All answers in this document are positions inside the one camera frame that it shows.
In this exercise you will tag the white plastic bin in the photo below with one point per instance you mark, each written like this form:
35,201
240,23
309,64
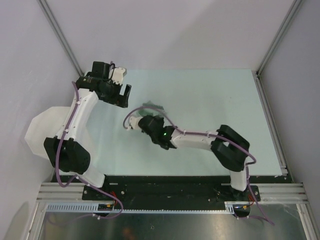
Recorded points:
52,122

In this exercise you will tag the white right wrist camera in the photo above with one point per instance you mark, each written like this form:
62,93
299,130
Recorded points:
133,123

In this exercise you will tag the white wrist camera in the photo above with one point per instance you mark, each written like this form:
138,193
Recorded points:
133,123
117,75

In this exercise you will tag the green hand brush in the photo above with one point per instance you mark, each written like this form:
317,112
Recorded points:
150,109

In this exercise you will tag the aluminium frame rail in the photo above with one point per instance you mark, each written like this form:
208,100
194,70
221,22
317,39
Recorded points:
282,193

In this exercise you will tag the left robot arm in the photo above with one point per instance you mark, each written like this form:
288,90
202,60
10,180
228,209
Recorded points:
71,149

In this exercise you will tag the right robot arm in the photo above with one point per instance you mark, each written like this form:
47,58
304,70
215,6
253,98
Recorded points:
227,145

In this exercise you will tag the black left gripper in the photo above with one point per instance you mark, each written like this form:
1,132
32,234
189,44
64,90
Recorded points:
113,100

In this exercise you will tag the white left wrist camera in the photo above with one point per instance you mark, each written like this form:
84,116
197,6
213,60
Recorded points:
117,75

